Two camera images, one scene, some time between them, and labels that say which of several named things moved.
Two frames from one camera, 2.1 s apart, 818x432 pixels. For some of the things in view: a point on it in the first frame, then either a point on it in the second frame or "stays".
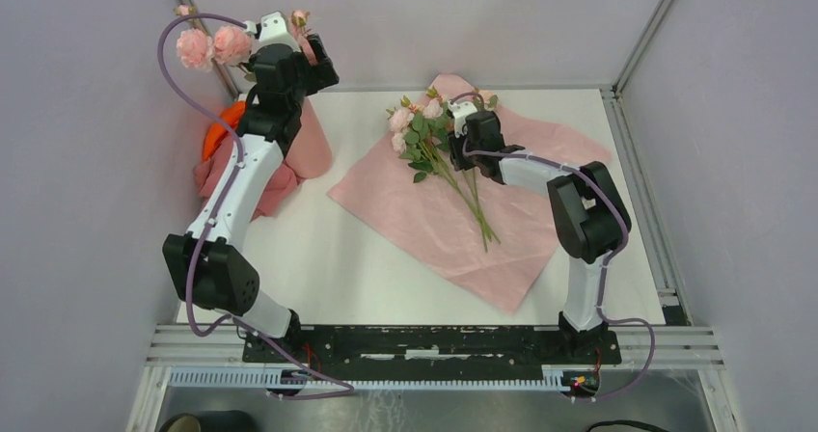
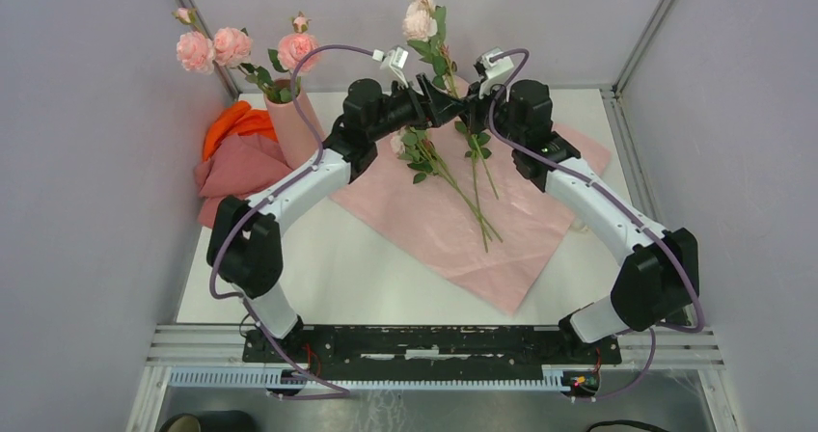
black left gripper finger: (324, 73) to (439, 104)
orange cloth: (227, 121) stays
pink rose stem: (230, 45) stays
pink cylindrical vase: (313, 151) stays
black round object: (218, 420) stays
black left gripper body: (299, 92) to (398, 111)
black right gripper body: (457, 150) to (478, 108)
